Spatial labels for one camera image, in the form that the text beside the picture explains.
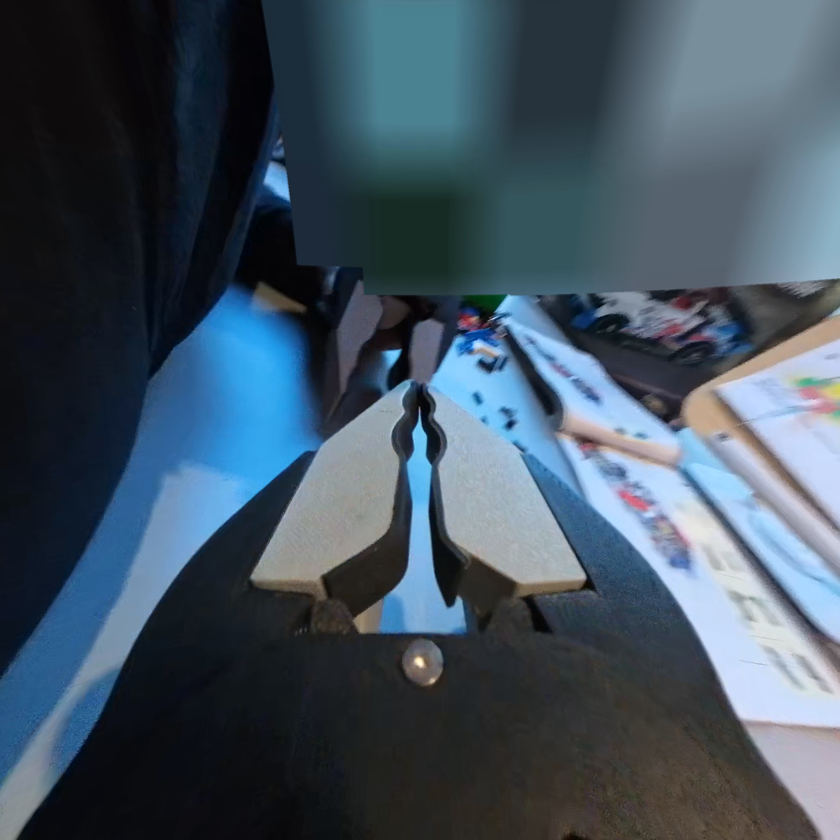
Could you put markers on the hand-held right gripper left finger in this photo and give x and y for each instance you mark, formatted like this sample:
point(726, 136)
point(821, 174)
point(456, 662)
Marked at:
point(341, 505)

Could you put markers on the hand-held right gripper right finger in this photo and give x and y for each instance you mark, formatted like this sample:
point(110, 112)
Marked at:
point(499, 518)

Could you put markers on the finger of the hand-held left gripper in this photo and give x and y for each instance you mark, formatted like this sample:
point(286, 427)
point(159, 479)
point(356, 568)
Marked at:
point(428, 348)
point(358, 334)

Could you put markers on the white desk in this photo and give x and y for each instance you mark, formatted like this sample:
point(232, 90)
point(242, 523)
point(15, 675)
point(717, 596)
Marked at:
point(216, 407)

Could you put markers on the pile of toy building bricks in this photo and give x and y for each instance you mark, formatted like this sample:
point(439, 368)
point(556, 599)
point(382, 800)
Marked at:
point(482, 338)

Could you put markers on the beige cardboard piece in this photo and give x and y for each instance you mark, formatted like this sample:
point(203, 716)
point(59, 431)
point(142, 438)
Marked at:
point(275, 300)

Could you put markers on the scattered small black bricks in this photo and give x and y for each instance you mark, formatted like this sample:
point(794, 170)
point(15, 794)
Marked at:
point(505, 415)

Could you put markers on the toy instruction booklet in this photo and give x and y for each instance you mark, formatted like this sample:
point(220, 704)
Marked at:
point(590, 380)

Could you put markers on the white printed instruction sheet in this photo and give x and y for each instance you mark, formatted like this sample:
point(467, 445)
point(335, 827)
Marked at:
point(709, 590)

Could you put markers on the toy car picture box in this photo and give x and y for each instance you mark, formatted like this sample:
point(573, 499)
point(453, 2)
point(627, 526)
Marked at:
point(663, 328)

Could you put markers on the clear blue plastic bag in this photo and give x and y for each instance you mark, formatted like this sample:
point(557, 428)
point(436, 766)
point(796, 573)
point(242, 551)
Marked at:
point(754, 518)

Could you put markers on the person's dark clothing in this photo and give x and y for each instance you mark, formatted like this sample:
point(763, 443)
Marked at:
point(98, 262)

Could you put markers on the brown cardboard box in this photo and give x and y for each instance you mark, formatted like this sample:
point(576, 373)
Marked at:
point(774, 407)

